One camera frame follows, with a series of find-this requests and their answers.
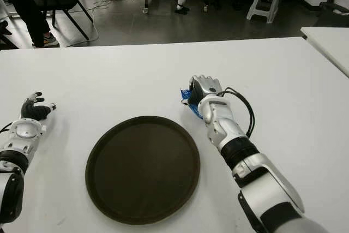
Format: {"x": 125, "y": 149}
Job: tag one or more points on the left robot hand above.
{"x": 34, "y": 109}

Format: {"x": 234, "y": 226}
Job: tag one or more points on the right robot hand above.
{"x": 205, "y": 85}

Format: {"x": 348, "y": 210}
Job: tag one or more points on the blue Oreo cookie pack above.
{"x": 185, "y": 94}

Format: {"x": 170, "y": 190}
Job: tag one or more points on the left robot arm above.
{"x": 26, "y": 132}

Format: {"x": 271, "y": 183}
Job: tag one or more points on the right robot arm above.
{"x": 221, "y": 129}

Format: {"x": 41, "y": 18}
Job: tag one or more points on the standing person black trousers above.
{"x": 30, "y": 6}

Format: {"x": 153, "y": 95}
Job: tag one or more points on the round dark brown tray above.
{"x": 141, "y": 167}

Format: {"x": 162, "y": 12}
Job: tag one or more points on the white side table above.
{"x": 330, "y": 42}

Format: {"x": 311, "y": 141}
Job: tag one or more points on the black seat of person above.
{"x": 335, "y": 14}

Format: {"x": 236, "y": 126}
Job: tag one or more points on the black chair frame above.
{"x": 5, "y": 32}

